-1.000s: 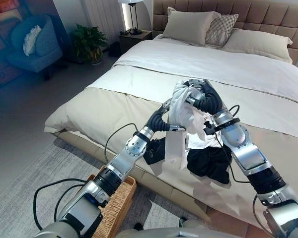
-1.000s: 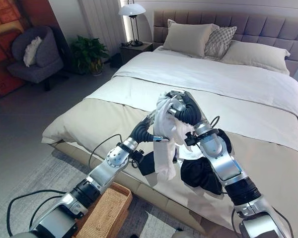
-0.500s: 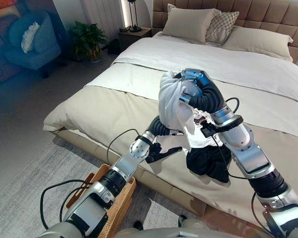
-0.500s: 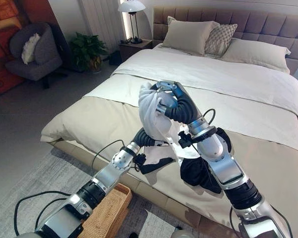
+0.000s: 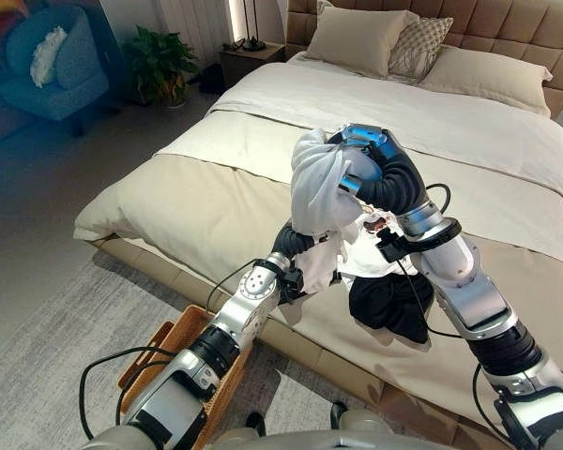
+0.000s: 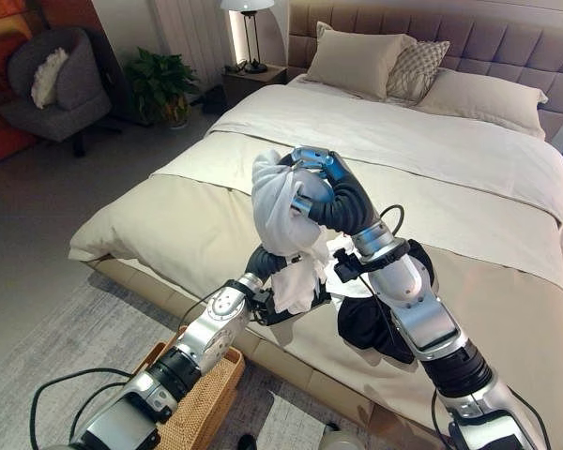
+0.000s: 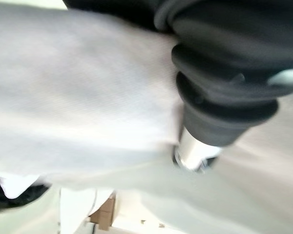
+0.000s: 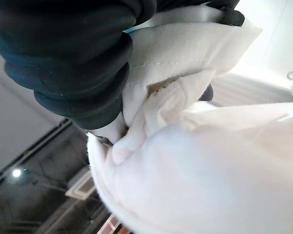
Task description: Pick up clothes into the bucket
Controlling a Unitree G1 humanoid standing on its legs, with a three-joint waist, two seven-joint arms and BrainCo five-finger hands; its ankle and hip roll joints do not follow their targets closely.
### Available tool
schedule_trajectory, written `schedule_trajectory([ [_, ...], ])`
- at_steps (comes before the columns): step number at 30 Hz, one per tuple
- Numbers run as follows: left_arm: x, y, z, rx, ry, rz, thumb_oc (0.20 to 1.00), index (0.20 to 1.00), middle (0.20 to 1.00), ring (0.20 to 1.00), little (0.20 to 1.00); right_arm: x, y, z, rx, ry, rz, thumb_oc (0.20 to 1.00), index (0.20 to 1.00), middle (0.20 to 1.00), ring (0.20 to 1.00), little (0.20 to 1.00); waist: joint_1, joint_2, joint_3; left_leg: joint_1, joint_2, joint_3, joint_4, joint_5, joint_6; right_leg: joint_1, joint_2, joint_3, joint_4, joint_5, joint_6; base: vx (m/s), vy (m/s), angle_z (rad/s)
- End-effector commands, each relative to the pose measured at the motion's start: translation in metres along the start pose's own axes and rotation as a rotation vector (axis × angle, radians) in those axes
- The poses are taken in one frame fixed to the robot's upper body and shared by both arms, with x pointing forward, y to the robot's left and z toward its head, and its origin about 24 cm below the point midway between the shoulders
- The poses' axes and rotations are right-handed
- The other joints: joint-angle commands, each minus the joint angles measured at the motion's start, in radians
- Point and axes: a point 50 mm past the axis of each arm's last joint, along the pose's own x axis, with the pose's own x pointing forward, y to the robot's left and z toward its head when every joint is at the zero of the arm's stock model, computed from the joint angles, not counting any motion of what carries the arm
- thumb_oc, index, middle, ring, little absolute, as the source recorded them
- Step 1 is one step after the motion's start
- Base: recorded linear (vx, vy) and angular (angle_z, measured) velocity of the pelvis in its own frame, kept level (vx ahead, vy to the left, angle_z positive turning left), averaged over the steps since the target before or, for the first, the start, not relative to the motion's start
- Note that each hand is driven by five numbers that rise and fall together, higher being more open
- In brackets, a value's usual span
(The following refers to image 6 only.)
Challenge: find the white bed sheet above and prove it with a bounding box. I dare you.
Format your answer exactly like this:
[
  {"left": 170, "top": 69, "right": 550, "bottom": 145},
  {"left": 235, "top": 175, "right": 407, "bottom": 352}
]
[{"left": 205, "top": 72, "right": 563, "bottom": 235}]

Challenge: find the plain beige pillow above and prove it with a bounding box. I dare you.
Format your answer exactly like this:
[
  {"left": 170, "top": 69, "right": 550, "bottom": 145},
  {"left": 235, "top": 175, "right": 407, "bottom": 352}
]
[
  {"left": 303, "top": 21, "right": 419, "bottom": 100},
  {"left": 416, "top": 67, "right": 549, "bottom": 141}
]

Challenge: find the green potted plant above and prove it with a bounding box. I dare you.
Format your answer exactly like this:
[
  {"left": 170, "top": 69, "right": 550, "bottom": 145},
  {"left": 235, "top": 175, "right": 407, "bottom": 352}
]
[{"left": 123, "top": 46, "right": 202, "bottom": 129}]

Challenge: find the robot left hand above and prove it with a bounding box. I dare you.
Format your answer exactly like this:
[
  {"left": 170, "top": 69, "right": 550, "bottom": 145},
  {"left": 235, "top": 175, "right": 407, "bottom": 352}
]
[{"left": 245, "top": 245, "right": 288, "bottom": 283}]

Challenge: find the tufted brown headboard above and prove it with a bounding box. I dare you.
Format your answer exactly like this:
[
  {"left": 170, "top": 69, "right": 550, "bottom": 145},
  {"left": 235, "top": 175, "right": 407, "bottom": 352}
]
[{"left": 287, "top": 0, "right": 563, "bottom": 144}]

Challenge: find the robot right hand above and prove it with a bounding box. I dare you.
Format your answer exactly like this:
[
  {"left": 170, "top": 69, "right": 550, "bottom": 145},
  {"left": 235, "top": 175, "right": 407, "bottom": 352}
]
[{"left": 280, "top": 146, "right": 383, "bottom": 236}]

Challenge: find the grey armchair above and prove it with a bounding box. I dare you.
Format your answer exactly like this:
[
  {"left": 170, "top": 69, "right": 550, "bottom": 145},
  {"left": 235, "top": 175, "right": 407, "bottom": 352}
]
[{"left": 0, "top": 26, "right": 114, "bottom": 159}]

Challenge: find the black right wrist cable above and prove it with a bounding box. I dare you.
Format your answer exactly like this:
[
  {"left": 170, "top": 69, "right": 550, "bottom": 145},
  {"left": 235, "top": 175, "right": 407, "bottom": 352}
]
[{"left": 378, "top": 203, "right": 406, "bottom": 236}]

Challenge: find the woven wicker basket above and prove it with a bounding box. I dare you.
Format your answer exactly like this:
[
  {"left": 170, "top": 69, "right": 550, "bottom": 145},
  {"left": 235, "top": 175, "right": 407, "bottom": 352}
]
[{"left": 129, "top": 325, "right": 248, "bottom": 450}]

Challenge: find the table lamp white shade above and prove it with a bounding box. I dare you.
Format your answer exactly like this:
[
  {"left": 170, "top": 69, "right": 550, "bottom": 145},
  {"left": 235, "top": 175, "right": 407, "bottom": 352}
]
[{"left": 220, "top": 0, "right": 277, "bottom": 75}]

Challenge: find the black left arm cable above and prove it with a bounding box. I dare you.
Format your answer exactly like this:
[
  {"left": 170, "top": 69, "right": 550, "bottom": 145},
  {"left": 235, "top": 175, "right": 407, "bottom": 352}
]
[{"left": 29, "top": 367, "right": 133, "bottom": 450}]

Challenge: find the beige duvet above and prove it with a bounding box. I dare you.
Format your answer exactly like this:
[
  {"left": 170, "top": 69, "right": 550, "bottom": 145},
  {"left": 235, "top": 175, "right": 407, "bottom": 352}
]
[{"left": 68, "top": 128, "right": 563, "bottom": 348}]

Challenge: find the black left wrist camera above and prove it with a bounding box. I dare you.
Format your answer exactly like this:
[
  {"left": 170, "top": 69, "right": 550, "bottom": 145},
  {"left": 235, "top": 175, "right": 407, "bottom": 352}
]
[{"left": 250, "top": 279, "right": 331, "bottom": 327}]

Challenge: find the black garment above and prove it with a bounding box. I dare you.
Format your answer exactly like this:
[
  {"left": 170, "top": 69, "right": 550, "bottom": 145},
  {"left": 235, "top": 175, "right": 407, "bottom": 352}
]
[{"left": 336, "top": 241, "right": 435, "bottom": 366}]

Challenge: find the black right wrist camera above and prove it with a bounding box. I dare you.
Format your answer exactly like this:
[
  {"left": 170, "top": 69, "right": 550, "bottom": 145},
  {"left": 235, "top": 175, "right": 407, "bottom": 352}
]
[{"left": 331, "top": 248, "right": 360, "bottom": 283}]

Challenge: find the dark bedside table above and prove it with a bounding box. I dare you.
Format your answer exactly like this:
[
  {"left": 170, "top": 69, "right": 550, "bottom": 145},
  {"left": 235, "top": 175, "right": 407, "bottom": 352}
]
[{"left": 221, "top": 64, "right": 289, "bottom": 114}]

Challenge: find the black box on floor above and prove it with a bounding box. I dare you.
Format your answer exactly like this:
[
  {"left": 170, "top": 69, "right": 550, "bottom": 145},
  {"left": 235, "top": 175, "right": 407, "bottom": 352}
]
[{"left": 200, "top": 85, "right": 227, "bottom": 116}]

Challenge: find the white cloth garment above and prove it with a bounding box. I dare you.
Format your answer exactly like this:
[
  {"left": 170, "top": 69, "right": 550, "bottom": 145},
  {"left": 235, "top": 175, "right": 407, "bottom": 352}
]
[{"left": 250, "top": 148, "right": 340, "bottom": 316}]

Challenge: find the robot silver body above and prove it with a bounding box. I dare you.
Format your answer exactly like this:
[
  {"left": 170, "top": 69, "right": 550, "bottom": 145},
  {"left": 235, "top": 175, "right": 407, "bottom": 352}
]
[{"left": 318, "top": 421, "right": 363, "bottom": 450}]

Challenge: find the patterned throw cushion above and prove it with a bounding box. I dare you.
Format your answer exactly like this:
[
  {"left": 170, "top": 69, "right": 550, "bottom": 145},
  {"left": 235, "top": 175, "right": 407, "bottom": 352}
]
[{"left": 385, "top": 38, "right": 452, "bottom": 103}]

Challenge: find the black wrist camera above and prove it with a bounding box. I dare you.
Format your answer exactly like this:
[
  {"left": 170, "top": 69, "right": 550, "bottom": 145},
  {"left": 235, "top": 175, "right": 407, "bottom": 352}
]
[
  {"left": 250, "top": 279, "right": 331, "bottom": 327},
  {"left": 331, "top": 248, "right": 360, "bottom": 283}
]

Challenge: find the white curtain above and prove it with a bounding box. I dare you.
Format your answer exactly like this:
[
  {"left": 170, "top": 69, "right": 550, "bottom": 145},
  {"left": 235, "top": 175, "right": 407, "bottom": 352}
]
[{"left": 153, "top": 0, "right": 232, "bottom": 91}]

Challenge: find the beige upholstered bed frame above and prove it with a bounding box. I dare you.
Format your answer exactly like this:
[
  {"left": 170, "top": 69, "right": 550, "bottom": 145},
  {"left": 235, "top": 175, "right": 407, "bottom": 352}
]
[{"left": 83, "top": 255, "right": 563, "bottom": 450}]

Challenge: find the white fluffy cushion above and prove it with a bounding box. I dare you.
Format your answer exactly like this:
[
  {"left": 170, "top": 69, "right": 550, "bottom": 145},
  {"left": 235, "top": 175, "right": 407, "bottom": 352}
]
[{"left": 29, "top": 47, "right": 71, "bottom": 111}]

